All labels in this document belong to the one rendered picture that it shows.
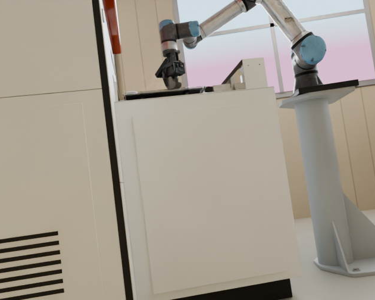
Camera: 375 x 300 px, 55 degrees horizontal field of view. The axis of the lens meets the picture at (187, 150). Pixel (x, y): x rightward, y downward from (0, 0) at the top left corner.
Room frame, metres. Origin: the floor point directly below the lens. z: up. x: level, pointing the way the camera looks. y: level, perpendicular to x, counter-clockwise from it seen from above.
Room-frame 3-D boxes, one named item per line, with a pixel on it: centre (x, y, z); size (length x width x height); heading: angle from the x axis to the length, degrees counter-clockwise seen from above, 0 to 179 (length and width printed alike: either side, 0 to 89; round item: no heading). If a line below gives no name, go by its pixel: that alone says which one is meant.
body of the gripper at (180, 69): (1.70, 0.02, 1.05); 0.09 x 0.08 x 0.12; 45
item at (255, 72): (1.74, -0.28, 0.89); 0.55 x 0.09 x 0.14; 8
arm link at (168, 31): (1.71, 0.02, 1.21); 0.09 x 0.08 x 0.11; 86
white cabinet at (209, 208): (1.84, 0.00, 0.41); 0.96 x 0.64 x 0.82; 8
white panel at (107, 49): (1.53, 0.29, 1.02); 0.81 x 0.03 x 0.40; 8
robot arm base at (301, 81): (1.79, -0.64, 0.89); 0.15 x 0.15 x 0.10
